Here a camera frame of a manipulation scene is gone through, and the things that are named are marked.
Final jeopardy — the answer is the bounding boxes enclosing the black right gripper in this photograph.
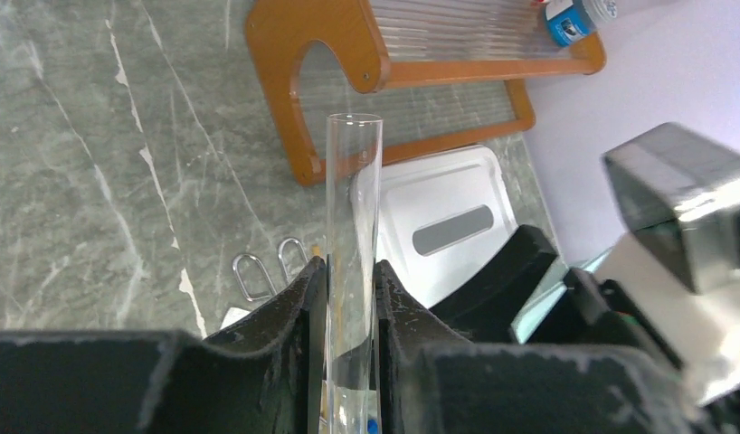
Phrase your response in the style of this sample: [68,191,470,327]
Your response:
[428,224,740,434]

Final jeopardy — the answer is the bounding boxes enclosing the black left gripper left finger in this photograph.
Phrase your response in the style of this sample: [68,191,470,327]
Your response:
[0,258,327,433]

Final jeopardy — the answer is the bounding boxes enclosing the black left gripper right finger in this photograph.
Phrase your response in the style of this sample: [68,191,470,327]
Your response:
[373,259,716,434]

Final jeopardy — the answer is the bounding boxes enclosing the metal crucible tongs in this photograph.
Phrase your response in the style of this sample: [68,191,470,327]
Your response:
[231,237,308,303]

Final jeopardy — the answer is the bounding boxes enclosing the clear glass test tube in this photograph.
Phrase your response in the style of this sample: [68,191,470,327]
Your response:
[326,113,383,433]

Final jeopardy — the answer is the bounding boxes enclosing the white plastic zip bag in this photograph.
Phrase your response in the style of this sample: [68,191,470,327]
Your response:
[220,307,250,330]

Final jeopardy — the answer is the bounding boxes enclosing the white plastic bin lid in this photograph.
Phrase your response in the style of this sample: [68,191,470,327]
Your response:
[375,146,517,307]

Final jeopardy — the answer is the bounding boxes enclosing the orange wooden shelf rack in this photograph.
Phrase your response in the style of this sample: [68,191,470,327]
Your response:
[244,1,606,185]

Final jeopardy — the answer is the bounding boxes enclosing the blue white labelled jar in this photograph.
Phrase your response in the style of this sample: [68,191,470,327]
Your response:
[541,0,618,47]

